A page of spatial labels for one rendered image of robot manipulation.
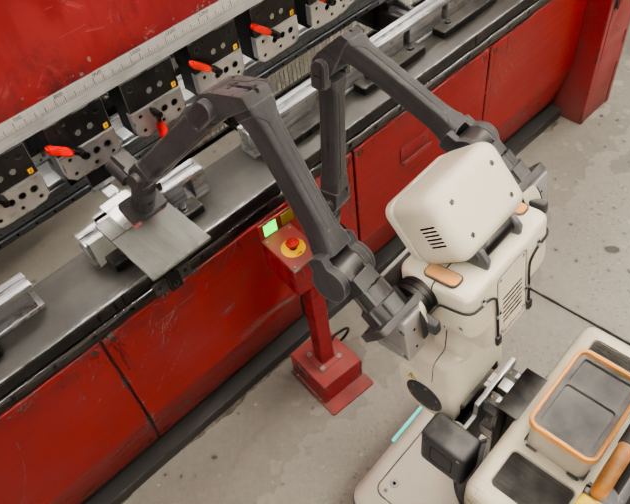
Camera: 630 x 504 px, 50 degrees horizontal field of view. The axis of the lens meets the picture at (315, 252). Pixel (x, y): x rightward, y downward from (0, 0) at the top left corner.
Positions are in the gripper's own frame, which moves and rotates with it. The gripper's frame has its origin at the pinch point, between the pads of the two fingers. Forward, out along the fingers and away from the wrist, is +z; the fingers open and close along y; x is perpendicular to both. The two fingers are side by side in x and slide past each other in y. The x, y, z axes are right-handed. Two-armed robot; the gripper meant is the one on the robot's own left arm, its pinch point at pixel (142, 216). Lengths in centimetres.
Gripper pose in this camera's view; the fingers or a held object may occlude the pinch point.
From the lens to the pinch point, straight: 178.2
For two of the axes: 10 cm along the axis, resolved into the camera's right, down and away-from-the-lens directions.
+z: -2.5, 3.3, 9.1
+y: -7.1, 5.8, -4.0
